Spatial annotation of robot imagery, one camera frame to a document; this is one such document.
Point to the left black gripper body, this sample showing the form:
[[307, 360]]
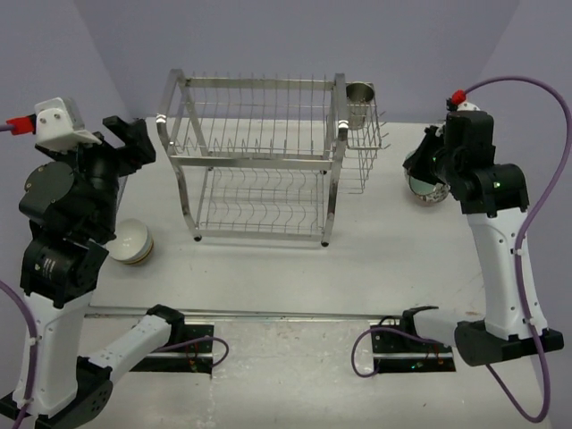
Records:
[[104, 164]]

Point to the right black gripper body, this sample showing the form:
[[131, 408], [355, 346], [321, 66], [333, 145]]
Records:
[[445, 161]]

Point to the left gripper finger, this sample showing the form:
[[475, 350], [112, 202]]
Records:
[[127, 132], [139, 149]]

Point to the celadon green bowl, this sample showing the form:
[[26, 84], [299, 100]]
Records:
[[407, 176]]

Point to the light blue white bowl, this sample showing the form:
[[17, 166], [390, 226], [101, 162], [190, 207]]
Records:
[[131, 236]]

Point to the brown patterned bowl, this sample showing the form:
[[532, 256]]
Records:
[[141, 256]]

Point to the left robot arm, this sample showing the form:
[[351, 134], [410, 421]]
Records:
[[71, 203]]

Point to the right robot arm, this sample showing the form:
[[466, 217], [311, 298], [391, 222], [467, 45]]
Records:
[[494, 199]]

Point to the stainless steel dish rack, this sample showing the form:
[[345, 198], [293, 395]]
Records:
[[256, 158]]

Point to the steel utensil cup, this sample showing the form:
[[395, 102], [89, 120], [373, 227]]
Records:
[[359, 98]]

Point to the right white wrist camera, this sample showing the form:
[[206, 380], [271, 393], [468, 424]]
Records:
[[463, 105]]

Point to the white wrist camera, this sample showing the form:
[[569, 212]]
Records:
[[463, 105], [58, 123]]

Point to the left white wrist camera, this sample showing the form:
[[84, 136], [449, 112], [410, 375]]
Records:
[[58, 123]]

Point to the wire utensil basket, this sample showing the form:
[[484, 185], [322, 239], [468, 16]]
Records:
[[363, 147]]

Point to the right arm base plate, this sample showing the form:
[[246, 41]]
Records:
[[395, 354]]

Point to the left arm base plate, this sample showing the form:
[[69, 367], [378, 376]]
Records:
[[190, 359]]

